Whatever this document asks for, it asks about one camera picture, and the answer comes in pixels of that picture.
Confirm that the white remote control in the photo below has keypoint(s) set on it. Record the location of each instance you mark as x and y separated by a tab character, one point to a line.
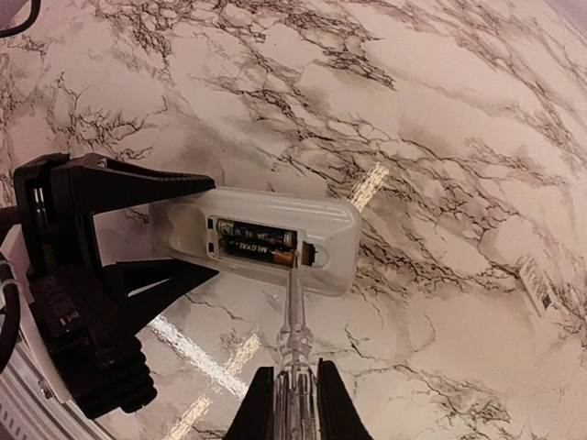
328	235

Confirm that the aluminium front frame rail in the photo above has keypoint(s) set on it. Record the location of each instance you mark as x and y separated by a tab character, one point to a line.
28	413

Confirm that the white battery cover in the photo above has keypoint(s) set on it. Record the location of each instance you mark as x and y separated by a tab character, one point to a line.
539	288

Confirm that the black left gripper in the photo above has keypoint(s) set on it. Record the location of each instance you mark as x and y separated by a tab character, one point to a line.
88	315

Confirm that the clear plastic screwdriver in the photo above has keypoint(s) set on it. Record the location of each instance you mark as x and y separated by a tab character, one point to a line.
294	405

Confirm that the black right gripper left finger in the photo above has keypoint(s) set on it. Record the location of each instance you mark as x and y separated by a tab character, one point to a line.
254	418

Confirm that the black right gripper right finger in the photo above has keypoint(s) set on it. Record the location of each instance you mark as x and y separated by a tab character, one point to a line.
338	417

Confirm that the black AAA battery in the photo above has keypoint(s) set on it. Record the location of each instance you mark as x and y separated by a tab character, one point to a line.
261	233
258	251

